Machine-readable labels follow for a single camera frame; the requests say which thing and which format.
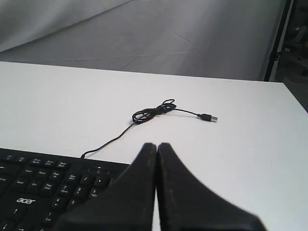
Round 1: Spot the black USB cable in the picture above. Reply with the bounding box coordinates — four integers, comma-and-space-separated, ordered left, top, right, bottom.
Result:
80, 98, 218, 159

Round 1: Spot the grey backdrop cloth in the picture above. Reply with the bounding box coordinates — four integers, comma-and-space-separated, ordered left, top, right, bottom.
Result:
0, 0, 286, 80

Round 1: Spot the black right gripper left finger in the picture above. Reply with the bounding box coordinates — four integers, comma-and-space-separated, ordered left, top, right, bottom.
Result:
52, 143, 157, 231

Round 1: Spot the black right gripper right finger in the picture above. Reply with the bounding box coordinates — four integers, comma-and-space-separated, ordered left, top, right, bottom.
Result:
156, 143, 266, 231

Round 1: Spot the black acer keyboard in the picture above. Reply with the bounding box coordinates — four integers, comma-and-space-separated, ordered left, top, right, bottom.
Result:
0, 149, 127, 231

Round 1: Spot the black metal frame post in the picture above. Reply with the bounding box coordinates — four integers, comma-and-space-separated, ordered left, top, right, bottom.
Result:
262, 0, 298, 82

